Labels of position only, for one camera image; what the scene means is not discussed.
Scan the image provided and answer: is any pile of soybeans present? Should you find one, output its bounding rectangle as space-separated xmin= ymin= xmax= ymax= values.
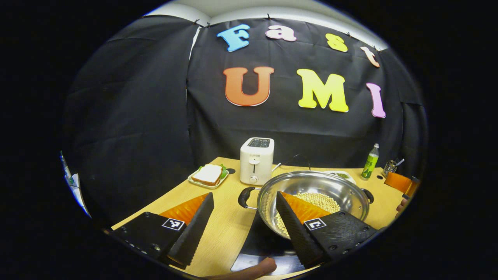
xmin=274 ymin=192 xmax=341 ymax=236

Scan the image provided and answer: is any black power cable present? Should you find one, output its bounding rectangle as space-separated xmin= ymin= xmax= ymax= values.
xmin=277 ymin=154 xmax=312 ymax=172

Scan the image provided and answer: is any stainless steel pot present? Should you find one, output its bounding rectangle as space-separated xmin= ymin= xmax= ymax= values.
xmin=237 ymin=170 xmax=375 ymax=240

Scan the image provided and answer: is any sandwich on white plate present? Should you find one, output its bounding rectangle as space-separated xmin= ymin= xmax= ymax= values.
xmin=188 ymin=163 xmax=230 ymax=190

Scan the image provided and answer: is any black induction cooktop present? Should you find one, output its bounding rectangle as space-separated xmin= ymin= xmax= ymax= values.
xmin=230 ymin=212 xmax=323 ymax=277

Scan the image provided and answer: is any metal wire utensil holder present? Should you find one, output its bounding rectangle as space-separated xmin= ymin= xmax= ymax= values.
xmin=382 ymin=159 xmax=398 ymax=177

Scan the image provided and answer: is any green drink bottle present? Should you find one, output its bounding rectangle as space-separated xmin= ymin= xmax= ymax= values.
xmin=361 ymin=143 xmax=380 ymax=180

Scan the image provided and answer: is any white toaster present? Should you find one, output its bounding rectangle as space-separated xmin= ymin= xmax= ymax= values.
xmin=239 ymin=137 xmax=275 ymax=186

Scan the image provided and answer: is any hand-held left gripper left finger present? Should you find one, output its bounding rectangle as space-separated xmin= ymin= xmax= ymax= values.
xmin=111 ymin=192 xmax=215 ymax=270

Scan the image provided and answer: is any white divided bean tray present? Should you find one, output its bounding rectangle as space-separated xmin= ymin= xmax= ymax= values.
xmin=325 ymin=170 xmax=356 ymax=184

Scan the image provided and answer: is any white printed sheet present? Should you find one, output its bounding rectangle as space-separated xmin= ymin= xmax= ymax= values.
xmin=60 ymin=151 xmax=92 ymax=218

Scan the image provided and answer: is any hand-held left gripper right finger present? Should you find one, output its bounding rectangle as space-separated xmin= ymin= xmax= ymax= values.
xmin=275 ymin=191 xmax=378 ymax=269

